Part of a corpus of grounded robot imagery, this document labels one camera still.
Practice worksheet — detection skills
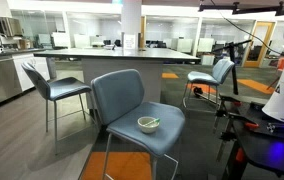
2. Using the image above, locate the black hanging cable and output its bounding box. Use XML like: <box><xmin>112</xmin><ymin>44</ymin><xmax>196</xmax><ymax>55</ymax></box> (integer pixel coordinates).
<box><xmin>209</xmin><ymin>0</ymin><xmax>284</xmax><ymax>56</ymax></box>

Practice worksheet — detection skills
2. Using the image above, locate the green marker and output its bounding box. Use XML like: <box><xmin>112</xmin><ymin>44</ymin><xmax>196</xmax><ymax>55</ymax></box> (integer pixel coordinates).
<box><xmin>143</xmin><ymin>117</ymin><xmax>161</xmax><ymax>127</ymax></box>

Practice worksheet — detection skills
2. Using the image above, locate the white kitchen cabinet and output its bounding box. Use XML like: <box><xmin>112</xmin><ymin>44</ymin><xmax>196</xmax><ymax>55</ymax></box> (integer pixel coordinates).
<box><xmin>12</xmin><ymin>53</ymin><xmax>51</xmax><ymax>93</ymax></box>

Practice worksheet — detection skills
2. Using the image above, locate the blue chair with wide back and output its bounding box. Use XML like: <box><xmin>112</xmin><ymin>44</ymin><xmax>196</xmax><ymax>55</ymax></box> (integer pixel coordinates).
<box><xmin>90</xmin><ymin>68</ymin><xmax>186</xmax><ymax>180</ymax></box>

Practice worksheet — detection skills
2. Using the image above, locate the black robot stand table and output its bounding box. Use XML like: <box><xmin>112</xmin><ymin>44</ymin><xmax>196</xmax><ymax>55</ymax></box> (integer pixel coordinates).
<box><xmin>214</xmin><ymin>94</ymin><xmax>284</xmax><ymax>180</ymax></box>

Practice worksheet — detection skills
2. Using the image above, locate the white ceramic bowl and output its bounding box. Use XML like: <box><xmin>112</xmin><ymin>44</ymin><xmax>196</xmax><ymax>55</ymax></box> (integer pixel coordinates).
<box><xmin>137</xmin><ymin>116</ymin><xmax>161</xmax><ymax>135</ymax></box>

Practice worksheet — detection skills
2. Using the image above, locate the grey high island table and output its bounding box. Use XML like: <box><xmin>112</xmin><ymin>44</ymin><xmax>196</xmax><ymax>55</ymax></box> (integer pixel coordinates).
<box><xmin>33</xmin><ymin>47</ymin><xmax>201</xmax><ymax>112</ymax></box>

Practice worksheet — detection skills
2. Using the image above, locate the black overhead rail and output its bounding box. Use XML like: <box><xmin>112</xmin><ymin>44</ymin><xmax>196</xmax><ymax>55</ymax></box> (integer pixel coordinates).
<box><xmin>197</xmin><ymin>0</ymin><xmax>284</xmax><ymax>17</ymax></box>

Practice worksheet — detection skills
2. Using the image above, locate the orange framed door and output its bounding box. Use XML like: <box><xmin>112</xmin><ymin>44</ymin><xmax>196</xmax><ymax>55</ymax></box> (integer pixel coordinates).
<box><xmin>242</xmin><ymin>20</ymin><xmax>277</xmax><ymax>69</ymax></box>

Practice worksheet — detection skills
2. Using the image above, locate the orange clamp handle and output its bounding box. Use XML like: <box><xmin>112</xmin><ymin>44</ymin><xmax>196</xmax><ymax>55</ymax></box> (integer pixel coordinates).
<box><xmin>234</xmin><ymin>147</ymin><xmax>247</xmax><ymax>164</ymax></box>
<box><xmin>244</xmin><ymin>121</ymin><xmax>260</xmax><ymax>130</ymax></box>

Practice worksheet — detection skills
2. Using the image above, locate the blue chair with grey back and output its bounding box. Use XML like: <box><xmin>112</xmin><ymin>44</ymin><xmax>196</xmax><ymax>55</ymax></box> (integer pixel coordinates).
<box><xmin>20</xmin><ymin>61</ymin><xmax>95</xmax><ymax>156</ymax></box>

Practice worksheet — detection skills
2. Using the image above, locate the light blue chair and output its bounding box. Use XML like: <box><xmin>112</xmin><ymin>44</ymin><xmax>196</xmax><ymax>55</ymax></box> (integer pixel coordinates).
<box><xmin>181</xmin><ymin>58</ymin><xmax>236</xmax><ymax>109</ymax></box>

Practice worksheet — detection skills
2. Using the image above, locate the white sign card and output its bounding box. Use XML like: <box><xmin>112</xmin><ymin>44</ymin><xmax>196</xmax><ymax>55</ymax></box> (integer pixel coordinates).
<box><xmin>123</xmin><ymin>33</ymin><xmax>137</xmax><ymax>50</ymax></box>

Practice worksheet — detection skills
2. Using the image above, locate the silver microwave oven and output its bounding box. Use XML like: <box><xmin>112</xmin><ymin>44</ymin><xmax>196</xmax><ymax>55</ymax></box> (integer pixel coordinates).
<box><xmin>0</xmin><ymin>15</ymin><xmax>25</xmax><ymax>38</ymax></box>

